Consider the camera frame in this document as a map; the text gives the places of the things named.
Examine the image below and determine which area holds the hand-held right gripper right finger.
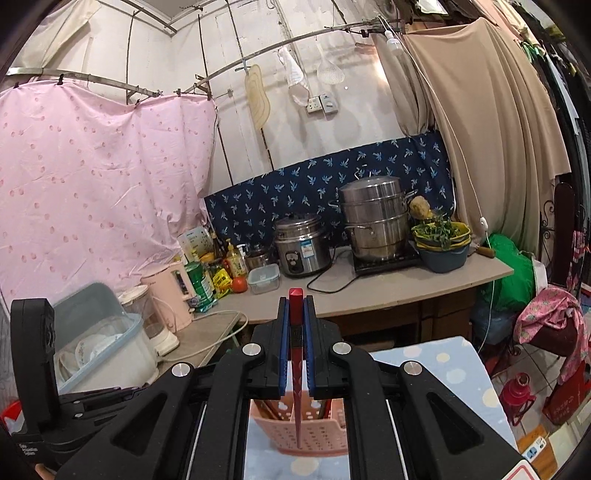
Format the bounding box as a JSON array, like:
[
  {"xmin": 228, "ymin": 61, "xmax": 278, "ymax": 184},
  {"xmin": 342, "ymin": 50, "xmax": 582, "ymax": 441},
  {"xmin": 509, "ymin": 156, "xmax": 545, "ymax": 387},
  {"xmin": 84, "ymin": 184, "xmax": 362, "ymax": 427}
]
[{"xmin": 305, "ymin": 295, "xmax": 522, "ymax": 480}]

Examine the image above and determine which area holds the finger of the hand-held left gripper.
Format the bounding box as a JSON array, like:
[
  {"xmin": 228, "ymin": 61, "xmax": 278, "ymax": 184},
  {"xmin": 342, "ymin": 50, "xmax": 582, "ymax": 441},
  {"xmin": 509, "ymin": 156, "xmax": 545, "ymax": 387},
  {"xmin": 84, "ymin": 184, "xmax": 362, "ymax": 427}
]
[{"xmin": 58, "ymin": 385, "xmax": 156, "ymax": 419}]

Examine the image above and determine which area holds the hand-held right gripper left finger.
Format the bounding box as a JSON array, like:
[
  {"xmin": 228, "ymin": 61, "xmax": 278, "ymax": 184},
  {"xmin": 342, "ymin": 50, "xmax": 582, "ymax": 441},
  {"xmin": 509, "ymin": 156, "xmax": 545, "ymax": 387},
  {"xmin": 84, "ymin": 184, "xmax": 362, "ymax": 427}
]
[{"xmin": 54, "ymin": 296, "xmax": 290, "ymax": 480}]

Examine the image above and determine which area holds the pink perforated utensil basket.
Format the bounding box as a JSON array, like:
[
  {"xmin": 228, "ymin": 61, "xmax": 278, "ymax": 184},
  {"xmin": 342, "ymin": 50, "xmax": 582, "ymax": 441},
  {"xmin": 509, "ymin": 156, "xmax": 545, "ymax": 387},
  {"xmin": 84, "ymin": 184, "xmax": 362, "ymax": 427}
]
[{"xmin": 249, "ymin": 388, "xmax": 348, "ymax": 459}]

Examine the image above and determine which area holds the clear plastic food container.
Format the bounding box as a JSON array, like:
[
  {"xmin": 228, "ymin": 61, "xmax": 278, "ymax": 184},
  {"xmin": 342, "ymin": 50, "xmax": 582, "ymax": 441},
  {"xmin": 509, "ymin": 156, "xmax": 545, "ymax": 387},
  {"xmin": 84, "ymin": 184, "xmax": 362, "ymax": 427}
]
[{"xmin": 247, "ymin": 264, "xmax": 281, "ymax": 295}]

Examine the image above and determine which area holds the white dish box teal lid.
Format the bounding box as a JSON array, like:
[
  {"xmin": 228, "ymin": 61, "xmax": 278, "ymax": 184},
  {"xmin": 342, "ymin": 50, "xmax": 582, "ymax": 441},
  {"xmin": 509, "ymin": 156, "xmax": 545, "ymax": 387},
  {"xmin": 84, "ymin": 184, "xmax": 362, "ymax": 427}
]
[{"xmin": 52, "ymin": 282, "xmax": 160, "ymax": 394}]

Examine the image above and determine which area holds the grey wooden counter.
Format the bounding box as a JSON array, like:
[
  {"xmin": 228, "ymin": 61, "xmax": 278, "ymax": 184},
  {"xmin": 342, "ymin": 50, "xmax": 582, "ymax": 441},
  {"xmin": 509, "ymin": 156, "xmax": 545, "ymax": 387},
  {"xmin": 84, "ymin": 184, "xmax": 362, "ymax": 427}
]
[{"xmin": 194, "ymin": 244, "xmax": 515, "ymax": 325}]

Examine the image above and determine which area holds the yellow soap bottle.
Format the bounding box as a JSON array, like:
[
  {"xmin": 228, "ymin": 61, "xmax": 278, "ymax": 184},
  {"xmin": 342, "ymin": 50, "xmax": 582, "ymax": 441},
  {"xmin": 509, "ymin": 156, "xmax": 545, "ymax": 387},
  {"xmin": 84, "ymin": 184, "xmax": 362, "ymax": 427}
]
[{"xmin": 224, "ymin": 239, "xmax": 248, "ymax": 278}]

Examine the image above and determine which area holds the steel rice cooker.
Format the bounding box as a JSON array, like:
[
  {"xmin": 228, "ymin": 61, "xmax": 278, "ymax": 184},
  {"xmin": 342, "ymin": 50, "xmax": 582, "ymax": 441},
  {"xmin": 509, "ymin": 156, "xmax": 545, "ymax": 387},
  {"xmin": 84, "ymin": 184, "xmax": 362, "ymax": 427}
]
[{"xmin": 273, "ymin": 213, "xmax": 331, "ymax": 278}]

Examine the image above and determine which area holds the green tin can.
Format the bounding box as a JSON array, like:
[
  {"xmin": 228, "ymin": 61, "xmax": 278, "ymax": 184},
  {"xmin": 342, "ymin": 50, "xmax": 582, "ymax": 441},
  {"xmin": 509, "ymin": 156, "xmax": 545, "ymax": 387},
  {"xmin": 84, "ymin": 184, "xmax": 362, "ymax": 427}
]
[{"xmin": 184, "ymin": 260, "xmax": 218, "ymax": 311}]

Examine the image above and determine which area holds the black induction cooker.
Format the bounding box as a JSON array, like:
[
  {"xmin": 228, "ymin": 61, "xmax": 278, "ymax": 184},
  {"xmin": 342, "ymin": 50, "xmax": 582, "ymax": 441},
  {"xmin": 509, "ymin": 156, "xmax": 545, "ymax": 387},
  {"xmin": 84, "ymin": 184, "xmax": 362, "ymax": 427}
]
[{"xmin": 353, "ymin": 251, "xmax": 424, "ymax": 277}]

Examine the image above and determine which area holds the pink electric kettle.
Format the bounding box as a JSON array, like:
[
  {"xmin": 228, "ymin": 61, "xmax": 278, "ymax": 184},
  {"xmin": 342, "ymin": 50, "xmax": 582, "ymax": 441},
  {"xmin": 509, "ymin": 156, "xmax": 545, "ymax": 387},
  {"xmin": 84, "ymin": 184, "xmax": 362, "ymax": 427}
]
[{"xmin": 140, "ymin": 260, "xmax": 195, "ymax": 331}]

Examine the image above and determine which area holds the steel steamer pot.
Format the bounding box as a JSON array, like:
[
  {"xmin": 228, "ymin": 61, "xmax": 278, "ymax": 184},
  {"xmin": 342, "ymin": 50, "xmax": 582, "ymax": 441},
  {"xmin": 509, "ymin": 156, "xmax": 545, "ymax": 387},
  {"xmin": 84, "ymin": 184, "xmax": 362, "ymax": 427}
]
[{"xmin": 328, "ymin": 175, "xmax": 417, "ymax": 262}]

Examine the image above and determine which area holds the blue planet print tablecloth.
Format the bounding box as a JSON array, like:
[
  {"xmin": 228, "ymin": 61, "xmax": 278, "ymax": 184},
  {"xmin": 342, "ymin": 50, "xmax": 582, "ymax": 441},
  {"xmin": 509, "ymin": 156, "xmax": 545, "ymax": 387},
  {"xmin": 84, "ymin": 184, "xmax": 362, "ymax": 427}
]
[{"xmin": 242, "ymin": 337, "xmax": 526, "ymax": 480}]

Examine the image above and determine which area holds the navy leaf print cloth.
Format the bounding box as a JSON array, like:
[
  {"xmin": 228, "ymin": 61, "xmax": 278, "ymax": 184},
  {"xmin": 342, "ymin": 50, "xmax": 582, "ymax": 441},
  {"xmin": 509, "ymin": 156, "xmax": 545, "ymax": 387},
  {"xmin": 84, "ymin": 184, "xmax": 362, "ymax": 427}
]
[{"xmin": 204, "ymin": 128, "xmax": 456, "ymax": 246}]

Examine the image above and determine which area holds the blue basin with vegetables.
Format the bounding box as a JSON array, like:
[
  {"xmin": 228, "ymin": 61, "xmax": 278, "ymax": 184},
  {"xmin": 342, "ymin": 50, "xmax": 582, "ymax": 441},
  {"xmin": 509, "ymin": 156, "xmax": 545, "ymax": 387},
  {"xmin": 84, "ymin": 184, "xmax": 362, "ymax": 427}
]
[{"xmin": 411, "ymin": 220, "xmax": 472, "ymax": 273}]

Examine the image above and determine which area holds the brown ginger root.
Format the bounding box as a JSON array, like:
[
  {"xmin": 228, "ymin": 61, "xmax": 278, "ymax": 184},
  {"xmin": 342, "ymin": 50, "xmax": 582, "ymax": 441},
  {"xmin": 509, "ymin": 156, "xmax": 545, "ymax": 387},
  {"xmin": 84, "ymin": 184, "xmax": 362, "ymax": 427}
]
[{"xmin": 409, "ymin": 196, "xmax": 433, "ymax": 220}]

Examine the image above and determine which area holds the pink dotted curtain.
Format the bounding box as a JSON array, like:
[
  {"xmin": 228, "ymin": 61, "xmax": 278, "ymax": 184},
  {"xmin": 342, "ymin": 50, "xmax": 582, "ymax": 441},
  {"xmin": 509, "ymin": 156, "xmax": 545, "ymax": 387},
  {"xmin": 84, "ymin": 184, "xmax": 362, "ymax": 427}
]
[{"xmin": 0, "ymin": 76, "xmax": 219, "ymax": 320}]

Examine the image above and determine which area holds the green plastic bag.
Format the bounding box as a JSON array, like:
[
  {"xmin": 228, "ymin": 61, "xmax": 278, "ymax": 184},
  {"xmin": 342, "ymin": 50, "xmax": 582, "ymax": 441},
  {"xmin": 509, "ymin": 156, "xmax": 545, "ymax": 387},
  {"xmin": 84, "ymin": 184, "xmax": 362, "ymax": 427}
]
[{"xmin": 479, "ymin": 233, "xmax": 537, "ymax": 311}]

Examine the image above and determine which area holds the red thermos bottle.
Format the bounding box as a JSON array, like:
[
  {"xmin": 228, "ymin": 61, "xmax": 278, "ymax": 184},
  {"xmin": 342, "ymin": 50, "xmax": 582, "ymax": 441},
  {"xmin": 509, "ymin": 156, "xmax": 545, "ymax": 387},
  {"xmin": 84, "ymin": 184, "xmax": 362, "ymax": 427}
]
[{"xmin": 501, "ymin": 372, "xmax": 537, "ymax": 426}]

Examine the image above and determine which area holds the pink floral cloth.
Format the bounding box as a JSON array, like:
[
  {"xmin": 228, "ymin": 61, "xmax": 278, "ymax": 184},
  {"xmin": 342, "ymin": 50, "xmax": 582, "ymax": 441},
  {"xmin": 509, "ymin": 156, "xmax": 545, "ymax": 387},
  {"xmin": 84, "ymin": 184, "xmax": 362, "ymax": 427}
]
[{"xmin": 514, "ymin": 285, "xmax": 591, "ymax": 385}]

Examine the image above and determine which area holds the hanging wooden cutting board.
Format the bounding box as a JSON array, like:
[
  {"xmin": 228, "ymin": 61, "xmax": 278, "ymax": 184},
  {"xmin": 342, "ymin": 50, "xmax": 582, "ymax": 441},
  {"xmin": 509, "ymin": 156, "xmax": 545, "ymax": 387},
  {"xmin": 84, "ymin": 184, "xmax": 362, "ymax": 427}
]
[{"xmin": 244, "ymin": 64, "xmax": 271, "ymax": 133}]

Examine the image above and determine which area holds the red box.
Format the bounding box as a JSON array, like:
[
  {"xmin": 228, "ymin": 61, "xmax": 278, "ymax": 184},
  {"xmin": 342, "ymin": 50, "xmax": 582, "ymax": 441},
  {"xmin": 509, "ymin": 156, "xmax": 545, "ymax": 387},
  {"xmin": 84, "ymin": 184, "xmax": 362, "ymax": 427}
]
[{"xmin": 544, "ymin": 359, "xmax": 588, "ymax": 426}]

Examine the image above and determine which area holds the hanging mesh bag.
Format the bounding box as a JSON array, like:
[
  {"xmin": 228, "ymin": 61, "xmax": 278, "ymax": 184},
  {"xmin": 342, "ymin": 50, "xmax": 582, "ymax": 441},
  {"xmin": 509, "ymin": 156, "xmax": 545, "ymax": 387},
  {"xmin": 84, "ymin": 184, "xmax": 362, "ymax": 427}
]
[{"xmin": 277, "ymin": 46, "xmax": 311, "ymax": 108}]

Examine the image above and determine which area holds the beige curtain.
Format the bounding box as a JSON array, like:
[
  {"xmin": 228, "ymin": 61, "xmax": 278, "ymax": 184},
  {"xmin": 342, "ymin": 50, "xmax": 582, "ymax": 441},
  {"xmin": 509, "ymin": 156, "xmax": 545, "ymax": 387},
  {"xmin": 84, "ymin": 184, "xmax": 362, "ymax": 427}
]
[{"xmin": 378, "ymin": 17, "xmax": 572, "ymax": 260}]

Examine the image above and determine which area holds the hanging white strainer ladle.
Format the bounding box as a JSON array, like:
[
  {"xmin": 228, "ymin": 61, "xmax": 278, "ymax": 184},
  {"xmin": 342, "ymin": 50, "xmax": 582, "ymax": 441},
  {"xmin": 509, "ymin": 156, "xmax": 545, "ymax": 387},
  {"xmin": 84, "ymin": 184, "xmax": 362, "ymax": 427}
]
[{"xmin": 316, "ymin": 43, "xmax": 345, "ymax": 86}]

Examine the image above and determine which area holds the light bulb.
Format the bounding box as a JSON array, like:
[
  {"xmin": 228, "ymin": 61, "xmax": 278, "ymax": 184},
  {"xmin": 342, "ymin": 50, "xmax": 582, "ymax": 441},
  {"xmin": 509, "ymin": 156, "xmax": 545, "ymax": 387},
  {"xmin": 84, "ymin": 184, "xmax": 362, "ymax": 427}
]
[{"xmin": 385, "ymin": 29, "xmax": 406, "ymax": 57}]

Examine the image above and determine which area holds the black cooker power cable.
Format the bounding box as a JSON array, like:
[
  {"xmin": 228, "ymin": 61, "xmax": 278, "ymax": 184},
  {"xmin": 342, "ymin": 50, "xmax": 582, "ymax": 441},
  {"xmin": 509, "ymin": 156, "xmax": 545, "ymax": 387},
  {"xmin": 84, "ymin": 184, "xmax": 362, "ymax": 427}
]
[{"xmin": 306, "ymin": 248, "xmax": 360, "ymax": 295}]

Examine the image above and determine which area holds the white kettle power cord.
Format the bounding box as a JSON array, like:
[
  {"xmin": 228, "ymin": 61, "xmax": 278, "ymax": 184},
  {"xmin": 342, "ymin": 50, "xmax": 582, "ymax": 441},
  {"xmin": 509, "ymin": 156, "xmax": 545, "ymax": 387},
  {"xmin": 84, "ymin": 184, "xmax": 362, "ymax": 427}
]
[{"xmin": 158, "ymin": 309, "xmax": 249, "ymax": 364}]

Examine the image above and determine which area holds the white cable with switch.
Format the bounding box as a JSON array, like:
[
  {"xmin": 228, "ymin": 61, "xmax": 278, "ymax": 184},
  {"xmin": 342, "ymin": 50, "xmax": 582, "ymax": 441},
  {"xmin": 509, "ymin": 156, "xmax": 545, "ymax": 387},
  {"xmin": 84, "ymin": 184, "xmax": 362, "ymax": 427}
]
[{"xmin": 406, "ymin": 58, "xmax": 497, "ymax": 354}]

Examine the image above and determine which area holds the wall socket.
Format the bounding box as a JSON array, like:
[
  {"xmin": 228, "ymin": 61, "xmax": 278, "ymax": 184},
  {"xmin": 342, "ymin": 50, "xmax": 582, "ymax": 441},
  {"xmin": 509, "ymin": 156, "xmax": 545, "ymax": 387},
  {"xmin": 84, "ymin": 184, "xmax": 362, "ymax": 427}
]
[{"xmin": 305, "ymin": 93, "xmax": 339, "ymax": 115}]

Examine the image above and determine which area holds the dark ornate metal frame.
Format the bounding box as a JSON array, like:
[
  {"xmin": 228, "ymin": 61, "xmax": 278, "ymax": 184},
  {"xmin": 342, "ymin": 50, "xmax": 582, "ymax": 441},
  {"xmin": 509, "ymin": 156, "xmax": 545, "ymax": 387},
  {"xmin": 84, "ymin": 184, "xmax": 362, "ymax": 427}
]
[{"xmin": 537, "ymin": 181, "xmax": 576, "ymax": 288}]

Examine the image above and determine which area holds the metal curtain rail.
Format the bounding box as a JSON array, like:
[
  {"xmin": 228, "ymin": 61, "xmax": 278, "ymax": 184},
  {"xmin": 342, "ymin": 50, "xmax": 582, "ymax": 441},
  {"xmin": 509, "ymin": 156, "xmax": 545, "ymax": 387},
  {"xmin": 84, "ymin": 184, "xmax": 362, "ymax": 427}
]
[{"xmin": 7, "ymin": 16, "xmax": 407, "ymax": 100}]

